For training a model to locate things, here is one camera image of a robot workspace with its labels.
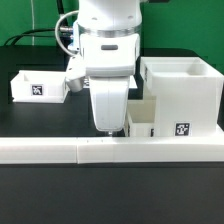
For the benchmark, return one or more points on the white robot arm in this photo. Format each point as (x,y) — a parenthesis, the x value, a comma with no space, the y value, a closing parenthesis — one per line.
(109,46)

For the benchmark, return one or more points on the white rear drawer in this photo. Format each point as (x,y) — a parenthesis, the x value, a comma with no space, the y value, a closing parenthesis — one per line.
(39,87)

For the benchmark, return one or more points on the white front drawer with knob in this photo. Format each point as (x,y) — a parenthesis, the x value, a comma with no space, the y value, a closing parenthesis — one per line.
(140,118)

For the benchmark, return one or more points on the white drawer cabinet box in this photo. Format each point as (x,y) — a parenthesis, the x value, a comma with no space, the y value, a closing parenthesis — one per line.
(187,91)

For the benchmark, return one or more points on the black cable connector box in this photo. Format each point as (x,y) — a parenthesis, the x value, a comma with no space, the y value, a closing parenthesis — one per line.
(65,41)

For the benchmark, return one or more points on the white marker tag plate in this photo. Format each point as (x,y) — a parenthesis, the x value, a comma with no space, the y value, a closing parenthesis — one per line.
(132,83)

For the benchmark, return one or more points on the white L-shaped fence wall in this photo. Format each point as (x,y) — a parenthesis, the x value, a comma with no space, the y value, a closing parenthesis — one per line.
(49,150)

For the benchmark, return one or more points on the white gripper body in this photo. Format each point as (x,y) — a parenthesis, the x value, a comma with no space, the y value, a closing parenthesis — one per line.
(109,102)

